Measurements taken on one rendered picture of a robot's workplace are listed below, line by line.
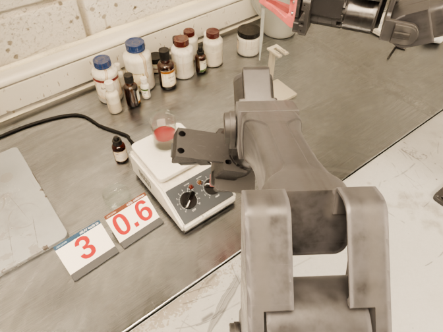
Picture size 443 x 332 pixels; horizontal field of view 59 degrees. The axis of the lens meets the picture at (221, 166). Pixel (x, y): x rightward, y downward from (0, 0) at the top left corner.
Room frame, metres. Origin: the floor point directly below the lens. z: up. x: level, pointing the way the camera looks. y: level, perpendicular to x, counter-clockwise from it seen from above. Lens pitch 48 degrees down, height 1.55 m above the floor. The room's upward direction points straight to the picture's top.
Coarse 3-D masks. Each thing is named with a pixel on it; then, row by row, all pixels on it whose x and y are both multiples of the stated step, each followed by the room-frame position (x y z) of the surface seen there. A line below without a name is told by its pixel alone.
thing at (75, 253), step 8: (88, 232) 0.38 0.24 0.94; (96, 232) 0.39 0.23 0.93; (104, 232) 0.39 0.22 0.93; (80, 240) 0.37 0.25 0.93; (88, 240) 0.37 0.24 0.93; (96, 240) 0.37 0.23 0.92; (104, 240) 0.38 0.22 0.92; (64, 248) 0.35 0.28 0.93; (72, 248) 0.35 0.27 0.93; (80, 248) 0.36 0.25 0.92; (88, 248) 0.36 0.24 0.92; (96, 248) 0.36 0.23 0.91; (104, 248) 0.36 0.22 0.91; (64, 256) 0.34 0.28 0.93; (72, 256) 0.34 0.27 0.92; (80, 256) 0.34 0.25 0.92; (88, 256) 0.35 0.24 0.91; (72, 264) 0.33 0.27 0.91; (80, 264) 0.33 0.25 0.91
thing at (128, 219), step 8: (144, 200) 0.46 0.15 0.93; (128, 208) 0.44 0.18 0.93; (136, 208) 0.44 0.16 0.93; (144, 208) 0.44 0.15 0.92; (152, 208) 0.45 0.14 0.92; (112, 216) 0.42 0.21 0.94; (120, 216) 0.42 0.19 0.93; (128, 216) 0.42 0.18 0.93; (136, 216) 0.43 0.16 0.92; (144, 216) 0.43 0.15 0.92; (152, 216) 0.44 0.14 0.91; (112, 224) 0.40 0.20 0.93; (120, 224) 0.41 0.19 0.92; (128, 224) 0.41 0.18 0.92; (136, 224) 0.42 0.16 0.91; (120, 232) 0.40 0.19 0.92; (128, 232) 0.40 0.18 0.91
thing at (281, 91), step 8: (272, 48) 0.85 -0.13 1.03; (280, 48) 0.85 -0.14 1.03; (272, 56) 0.85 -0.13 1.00; (280, 56) 0.82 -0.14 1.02; (272, 64) 0.85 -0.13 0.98; (272, 72) 0.85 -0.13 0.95; (280, 88) 0.85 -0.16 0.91; (288, 88) 0.85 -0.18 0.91; (280, 96) 0.81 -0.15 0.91; (288, 96) 0.81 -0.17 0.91
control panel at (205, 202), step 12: (192, 180) 0.48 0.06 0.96; (204, 180) 0.49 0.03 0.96; (168, 192) 0.45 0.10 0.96; (180, 192) 0.46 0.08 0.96; (204, 192) 0.47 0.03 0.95; (228, 192) 0.47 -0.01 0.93; (180, 204) 0.44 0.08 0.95; (204, 204) 0.44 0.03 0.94; (216, 204) 0.45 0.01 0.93; (180, 216) 0.42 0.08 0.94; (192, 216) 0.42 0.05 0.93
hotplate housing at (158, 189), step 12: (132, 156) 0.54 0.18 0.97; (144, 168) 0.51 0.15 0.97; (192, 168) 0.51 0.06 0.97; (204, 168) 0.51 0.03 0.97; (144, 180) 0.51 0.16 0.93; (156, 180) 0.48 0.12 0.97; (168, 180) 0.48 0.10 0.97; (180, 180) 0.48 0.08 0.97; (156, 192) 0.47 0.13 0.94; (168, 204) 0.43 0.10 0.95; (228, 204) 0.46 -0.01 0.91; (204, 216) 0.43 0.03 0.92; (180, 228) 0.40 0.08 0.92
